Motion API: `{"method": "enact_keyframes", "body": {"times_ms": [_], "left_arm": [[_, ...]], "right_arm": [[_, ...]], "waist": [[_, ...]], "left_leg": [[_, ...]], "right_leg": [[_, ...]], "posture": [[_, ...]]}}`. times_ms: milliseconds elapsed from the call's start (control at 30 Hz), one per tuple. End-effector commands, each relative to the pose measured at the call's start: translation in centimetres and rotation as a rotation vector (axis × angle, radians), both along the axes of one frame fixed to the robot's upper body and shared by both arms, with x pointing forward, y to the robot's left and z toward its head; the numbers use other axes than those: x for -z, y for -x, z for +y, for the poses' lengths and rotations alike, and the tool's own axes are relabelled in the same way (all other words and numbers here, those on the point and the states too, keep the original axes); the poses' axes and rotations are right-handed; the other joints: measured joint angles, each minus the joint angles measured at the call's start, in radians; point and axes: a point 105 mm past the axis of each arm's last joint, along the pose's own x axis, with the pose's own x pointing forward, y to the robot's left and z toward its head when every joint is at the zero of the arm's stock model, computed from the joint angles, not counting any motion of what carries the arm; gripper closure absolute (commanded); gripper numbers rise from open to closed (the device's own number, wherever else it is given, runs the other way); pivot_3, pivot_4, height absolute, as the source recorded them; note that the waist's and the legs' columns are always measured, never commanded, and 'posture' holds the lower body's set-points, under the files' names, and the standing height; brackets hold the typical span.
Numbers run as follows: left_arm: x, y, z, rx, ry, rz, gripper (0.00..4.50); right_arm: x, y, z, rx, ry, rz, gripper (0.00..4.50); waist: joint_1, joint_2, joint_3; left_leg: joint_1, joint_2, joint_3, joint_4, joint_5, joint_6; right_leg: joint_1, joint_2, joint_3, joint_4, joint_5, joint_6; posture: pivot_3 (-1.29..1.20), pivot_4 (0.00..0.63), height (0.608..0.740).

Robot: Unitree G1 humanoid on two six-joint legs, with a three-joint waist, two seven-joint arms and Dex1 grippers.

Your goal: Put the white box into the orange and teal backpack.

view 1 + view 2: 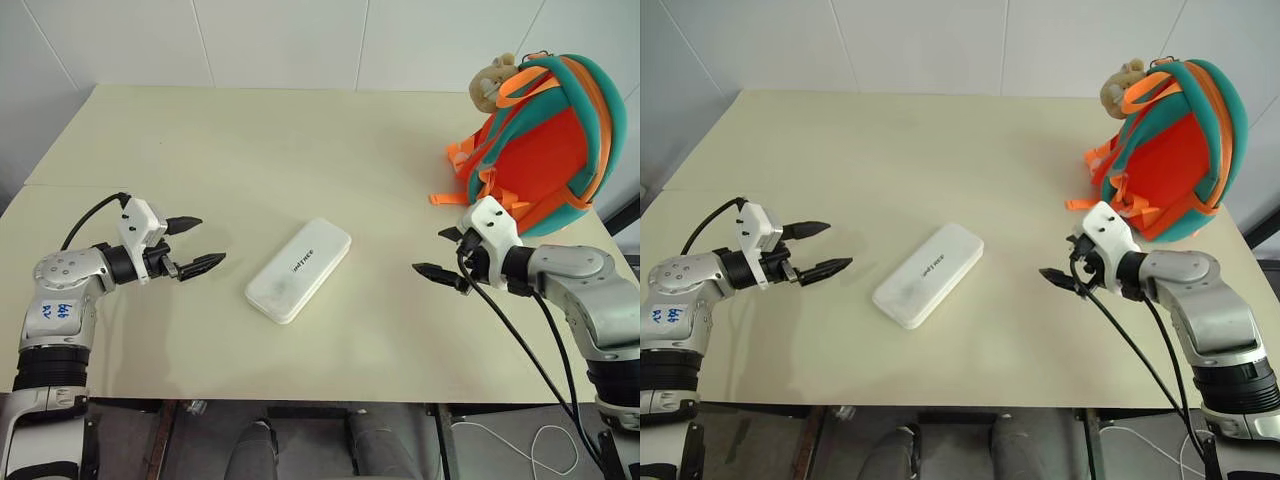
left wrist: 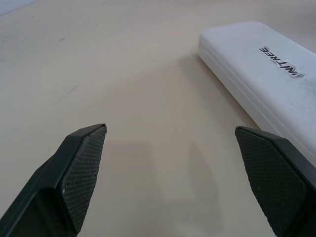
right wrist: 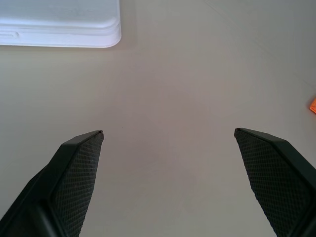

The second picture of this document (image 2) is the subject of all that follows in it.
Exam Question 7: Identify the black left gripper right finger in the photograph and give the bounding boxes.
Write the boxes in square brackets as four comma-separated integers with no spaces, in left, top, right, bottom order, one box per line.
[234,125,316,237]

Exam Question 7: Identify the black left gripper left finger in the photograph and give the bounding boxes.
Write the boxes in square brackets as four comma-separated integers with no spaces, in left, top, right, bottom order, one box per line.
[0,123,107,237]

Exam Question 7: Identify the white rectangular case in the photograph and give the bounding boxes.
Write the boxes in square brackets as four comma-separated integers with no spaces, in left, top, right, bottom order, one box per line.
[198,20,316,165]

